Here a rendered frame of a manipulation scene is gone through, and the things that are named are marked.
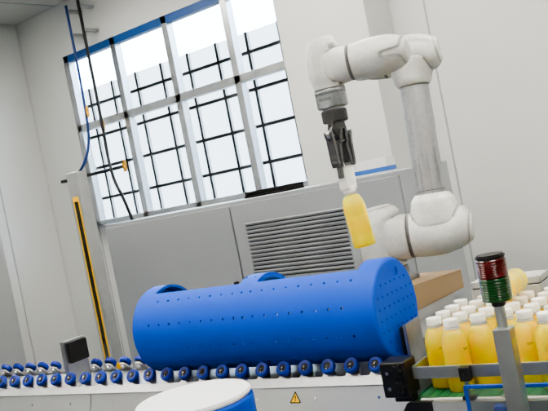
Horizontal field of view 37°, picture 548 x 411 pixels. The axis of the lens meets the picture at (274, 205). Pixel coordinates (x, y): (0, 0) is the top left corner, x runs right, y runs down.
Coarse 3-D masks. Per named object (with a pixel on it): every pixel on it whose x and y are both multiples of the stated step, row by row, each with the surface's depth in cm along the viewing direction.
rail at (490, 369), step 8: (416, 368) 202; (424, 368) 200; (432, 368) 199; (440, 368) 198; (448, 368) 197; (456, 368) 196; (472, 368) 194; (480, 368) 193; (488, 368) 191; (496, 368) 191; (528, 368) 186; (536, 368) 185; (544, 368) 184; (416, 376) 202; (424, 376) 201; (432, 376) 199; (440, 376) 198; (448, 376) 197; (456, 376) 196; (480, 376) 193; (488, 376) 192
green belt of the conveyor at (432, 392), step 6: (432, 384) 212; (426, 390) 209; (432, 390) 207; (438, 390) 206; (444, 390) 205; (420, 396) 204; (426, 396) 203; (432, 396) 202; (438, 396) 201; (444, 396) 200; (450, 396) 199; (456, 396) 198
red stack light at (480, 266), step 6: (504, 258) 170; (480, 264) 171; (486, 264) 170; (492, 264) 169; (498, 264) 169; (504, 264) 170; (480, 270) 171; (486, 270) 170; (492, 270) 169; (498, 270) 169; (504, 270) 170; (480, 276) 171; (486, 276) 170; (492, 276) 169; (498, 276) 169
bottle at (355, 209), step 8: (352, 192) 233; (344, 200) 233; (352, 200) 232; (360, 200) 232; (344, 208) 233; (352, 208) 231; (360, 208) 232; (352, 216) 232; (360, 216) 231; (368, 216) 233; (352, 224) 232; (360, 224) 231; (368, 224) 232; (352, 232) 232; (360, 232) 231; (368, 232) 232; (352, 240) 233; (360, 240) 231; (368, 240) 231
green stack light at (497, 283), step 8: (480, 280) 172; (488, 280) 170; (496, 280) 169; (504, 280) 170; (480, 288) 172; (488, 288) 170; (496, 288) 170; (504, 288) 170; (488, 296) 170; (496, 296) 170; (504, 296) 169; (512, 296) 171
